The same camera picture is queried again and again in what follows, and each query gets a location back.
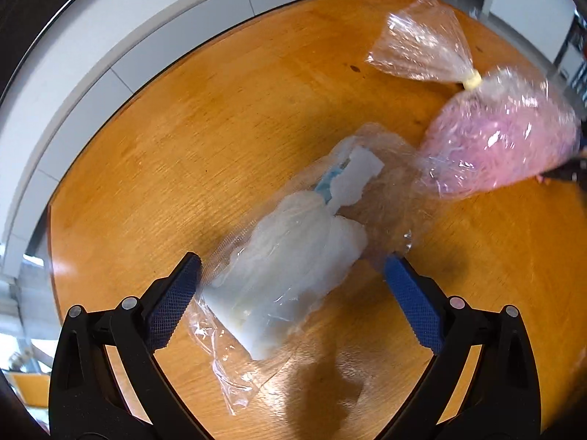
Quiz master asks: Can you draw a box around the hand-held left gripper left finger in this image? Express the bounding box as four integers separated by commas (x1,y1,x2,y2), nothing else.
48,252,216,440

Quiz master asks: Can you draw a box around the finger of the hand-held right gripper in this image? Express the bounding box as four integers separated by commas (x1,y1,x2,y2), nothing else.
548,155,587,182

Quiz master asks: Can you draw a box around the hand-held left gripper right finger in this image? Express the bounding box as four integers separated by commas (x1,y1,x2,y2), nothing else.
380,253,543,440

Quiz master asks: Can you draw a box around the clear bag with pink filling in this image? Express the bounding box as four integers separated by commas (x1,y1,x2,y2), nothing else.
364,0,583,200

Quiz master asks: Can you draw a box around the clear bag with white filling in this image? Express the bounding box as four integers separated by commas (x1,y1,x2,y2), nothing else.
190,123,425,415

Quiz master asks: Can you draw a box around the black television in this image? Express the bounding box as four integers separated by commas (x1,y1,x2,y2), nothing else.
0,0,117,102

